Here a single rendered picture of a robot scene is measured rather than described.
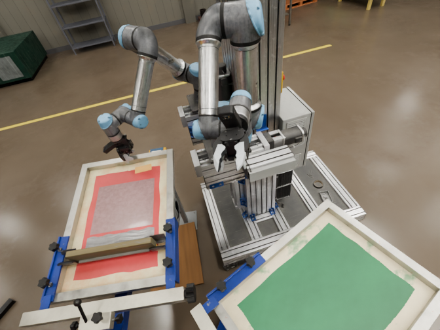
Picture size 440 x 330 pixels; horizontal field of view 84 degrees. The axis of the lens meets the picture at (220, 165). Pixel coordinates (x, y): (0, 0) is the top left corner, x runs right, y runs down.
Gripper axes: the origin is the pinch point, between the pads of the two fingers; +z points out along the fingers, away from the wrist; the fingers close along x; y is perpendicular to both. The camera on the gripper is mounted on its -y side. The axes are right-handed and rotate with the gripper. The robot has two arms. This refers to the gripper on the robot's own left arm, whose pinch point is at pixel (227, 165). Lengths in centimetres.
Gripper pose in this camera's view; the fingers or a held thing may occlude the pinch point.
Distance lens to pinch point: 61.7
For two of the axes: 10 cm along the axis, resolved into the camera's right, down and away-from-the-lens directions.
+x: -9.5, 0.8, 2.9
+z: -1.5, 7.3, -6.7
